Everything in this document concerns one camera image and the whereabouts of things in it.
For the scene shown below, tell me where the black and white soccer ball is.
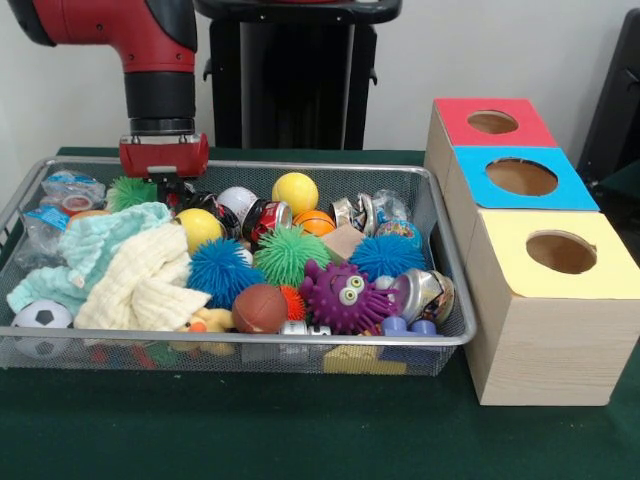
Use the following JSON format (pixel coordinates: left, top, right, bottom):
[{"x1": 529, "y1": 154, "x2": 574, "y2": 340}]
[{"x1": 10, "y1": 299, "x2": 76, "y2": 359}]

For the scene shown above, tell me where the blue spiky rubber ball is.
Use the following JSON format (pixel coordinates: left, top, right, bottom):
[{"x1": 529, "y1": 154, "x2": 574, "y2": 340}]
[
  {"x1": 349, "y1": 234, "x2": 426, "y2": 282},
  {"x1": 187, "y1": 237, "x2": 265, "y2": 310}
]

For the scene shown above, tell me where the yellow smiley ball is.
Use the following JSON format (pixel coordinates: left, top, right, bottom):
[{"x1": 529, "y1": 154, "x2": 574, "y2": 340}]
[{"x1": 175, "y1": 207, "x2": 225, "y2": 254}]

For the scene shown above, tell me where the dark green side-table cloth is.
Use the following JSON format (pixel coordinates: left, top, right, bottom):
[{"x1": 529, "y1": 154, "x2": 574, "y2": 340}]
[{"x1": 599, "y1": 164, "x2": 640, "y2": 211}]

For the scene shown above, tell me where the cream waffle cloth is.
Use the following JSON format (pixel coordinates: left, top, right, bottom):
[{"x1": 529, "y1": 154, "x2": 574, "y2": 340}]
[{"x1": 74, "y1": 223, "x2": 214, "y2": 332}]

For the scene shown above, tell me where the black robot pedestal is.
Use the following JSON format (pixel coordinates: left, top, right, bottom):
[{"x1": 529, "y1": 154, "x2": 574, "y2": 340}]
[{"x1": 192, "y1": 0, "x2": 404, "y2": 150}]

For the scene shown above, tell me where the plain yellow ball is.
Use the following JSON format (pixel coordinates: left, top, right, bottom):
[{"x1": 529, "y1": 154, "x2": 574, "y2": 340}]
[{"x1": 271, "y1": 172, "x2": 320, "y2": 216}]

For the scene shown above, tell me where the mint green cloth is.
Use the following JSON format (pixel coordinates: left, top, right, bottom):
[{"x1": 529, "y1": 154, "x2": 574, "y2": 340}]
[{"x1": 7, "y1": 201, "x2": 176, "y2": 314}]

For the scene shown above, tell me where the black stand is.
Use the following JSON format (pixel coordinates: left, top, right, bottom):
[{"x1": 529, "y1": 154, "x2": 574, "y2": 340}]
[{"x1": 577, "y1": 7, "x2": 640, "y2": 189}]

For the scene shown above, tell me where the green spiky rubber ball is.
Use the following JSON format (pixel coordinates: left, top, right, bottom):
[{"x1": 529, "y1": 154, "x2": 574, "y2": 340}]
[{"x1": 253, "y1": 225, "x2": 332, "y2": 289}]

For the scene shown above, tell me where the dark green table cloth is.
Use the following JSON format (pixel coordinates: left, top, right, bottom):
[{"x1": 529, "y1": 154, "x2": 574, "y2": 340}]
[{"x1": 0, "y1": 145, "x2": 640, "y2": 480}]

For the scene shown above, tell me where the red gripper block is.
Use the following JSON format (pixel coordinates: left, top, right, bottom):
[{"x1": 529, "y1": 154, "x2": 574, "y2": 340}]
[{"x1": 118, "y1": 132, "x2": 210, "y2": 206}]

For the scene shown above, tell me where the crushed red soda can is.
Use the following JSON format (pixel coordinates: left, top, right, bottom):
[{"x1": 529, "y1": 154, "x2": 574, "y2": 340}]
[{"x1": 167, "y1": 188, "x2": 221, "y2": 216}]

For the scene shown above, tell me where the wooden box with three holes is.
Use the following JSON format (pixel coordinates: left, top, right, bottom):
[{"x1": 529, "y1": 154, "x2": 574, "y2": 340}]
[{"x1": 423, "y1": 97, "x2": 640, "y2": 407}]

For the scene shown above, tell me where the brown toy football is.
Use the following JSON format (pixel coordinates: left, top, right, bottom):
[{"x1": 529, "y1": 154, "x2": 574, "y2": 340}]
[{"x1": 232, "y1": 283, "x2": 290, "y2": 335}]

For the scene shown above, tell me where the purple spiky monster toy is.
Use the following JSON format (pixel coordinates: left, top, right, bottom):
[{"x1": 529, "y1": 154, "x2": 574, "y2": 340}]
[{"x1": 299, "y1": 259, "x2": 401, "y2": 336}]

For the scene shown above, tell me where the shallow mesh bin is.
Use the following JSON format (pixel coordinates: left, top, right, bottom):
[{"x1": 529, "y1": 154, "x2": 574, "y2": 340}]
[{"x1": 0, "y1": 155, "x2": 479, "y2": 377}]

